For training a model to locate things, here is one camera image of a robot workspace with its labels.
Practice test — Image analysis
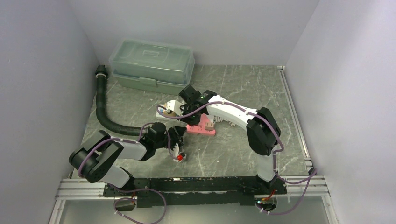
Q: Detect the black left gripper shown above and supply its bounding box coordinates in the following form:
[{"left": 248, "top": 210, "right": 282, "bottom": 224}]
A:
[{"left": 155, "top": 125, "right": 187, "bottom": 151}]

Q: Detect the pink triangular power strip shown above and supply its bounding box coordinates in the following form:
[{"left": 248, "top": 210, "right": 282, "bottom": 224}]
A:
[{"left": 186, "top": 114, "right": 216, "bottom": 136}]

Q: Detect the white multicolour power strip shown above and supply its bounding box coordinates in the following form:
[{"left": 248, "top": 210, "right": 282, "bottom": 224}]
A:
[{"left": 156, "top": 105, "right": 182, "bottom": 122}]

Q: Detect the small pink cube adapter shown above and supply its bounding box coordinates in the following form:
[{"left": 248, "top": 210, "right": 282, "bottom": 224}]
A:
[{"left": 204, "top": 122, "right": 214, "bottom": 131}]

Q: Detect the tan cube plug adapter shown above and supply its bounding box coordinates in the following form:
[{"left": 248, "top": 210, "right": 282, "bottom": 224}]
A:
[{"left": 163, "top": 110, "right": 176, "bottom": 118}]

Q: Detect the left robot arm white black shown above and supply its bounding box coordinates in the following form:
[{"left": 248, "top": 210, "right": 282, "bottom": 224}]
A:
[{"left": 68, "top": 122, "right": 187, "bottom": 196}]

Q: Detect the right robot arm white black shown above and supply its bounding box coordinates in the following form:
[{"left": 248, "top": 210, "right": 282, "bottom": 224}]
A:
[{"left": 179, "top": 85, "right": 281, "bottom": 194}]

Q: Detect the translucent green plastic box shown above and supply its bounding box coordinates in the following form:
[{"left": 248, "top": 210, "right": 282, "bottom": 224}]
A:
[{"left": 109, "top": 39, "right": 195, "bottom": 95}]

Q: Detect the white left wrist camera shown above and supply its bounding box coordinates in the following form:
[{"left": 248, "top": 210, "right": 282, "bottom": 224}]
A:
[{"left": 171, "top": 144, "right": 186, "bottom": 163}]

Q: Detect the white power strip cord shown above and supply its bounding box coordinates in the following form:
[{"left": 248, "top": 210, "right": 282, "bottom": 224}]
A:
[{"left": 213, "top": 117, "right": 237, "bottom": 128}]

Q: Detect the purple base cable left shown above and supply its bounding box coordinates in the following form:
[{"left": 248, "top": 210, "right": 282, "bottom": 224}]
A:
[{"left": 113, "top": 185, "right": 168, "bottom": 224}]

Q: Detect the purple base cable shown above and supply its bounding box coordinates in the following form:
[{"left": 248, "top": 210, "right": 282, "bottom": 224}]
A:
[
  {"left": 113, "top": 185, "right": 168, "bottom": 224},
  {"left": 256, "top": 179, "right": 316, "bottom": 216}
]

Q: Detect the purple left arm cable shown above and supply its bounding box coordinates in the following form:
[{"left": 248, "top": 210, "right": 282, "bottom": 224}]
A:
[{"left": 77, "top": 123, "right": 180, "bottom": 178}]

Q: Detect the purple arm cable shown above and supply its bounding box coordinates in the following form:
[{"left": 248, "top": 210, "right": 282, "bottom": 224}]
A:
[
  {"left": 77, "top": 123, "right": 180, "bottom": 178},
  {"left": 156, "top": 101, "right": 318, "bottom": 185}
]

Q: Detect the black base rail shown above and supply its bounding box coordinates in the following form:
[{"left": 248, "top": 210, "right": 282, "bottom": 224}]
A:
[{"left": 103, "top": 176, "right": 287, "bottom": 208}]

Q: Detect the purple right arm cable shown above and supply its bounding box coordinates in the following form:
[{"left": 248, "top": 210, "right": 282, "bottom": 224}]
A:
[{"left": 156, "top": 101, "right": 318, "bottom": 185}]

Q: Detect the black corrugated hose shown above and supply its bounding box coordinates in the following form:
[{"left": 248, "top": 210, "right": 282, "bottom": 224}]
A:
[{"left": 94, "top": 64, "right": 146, "bottom": 137}]

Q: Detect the aluminium frame rail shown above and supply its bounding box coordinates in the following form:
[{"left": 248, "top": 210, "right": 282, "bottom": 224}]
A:
[{"left": 48, "top": 65, "right": 336, "bottom": 224}]

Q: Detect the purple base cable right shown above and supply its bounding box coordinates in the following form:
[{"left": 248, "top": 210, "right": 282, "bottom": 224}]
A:
[{"left": 256, "top": 179, "right": 316, "bottom": 216}]

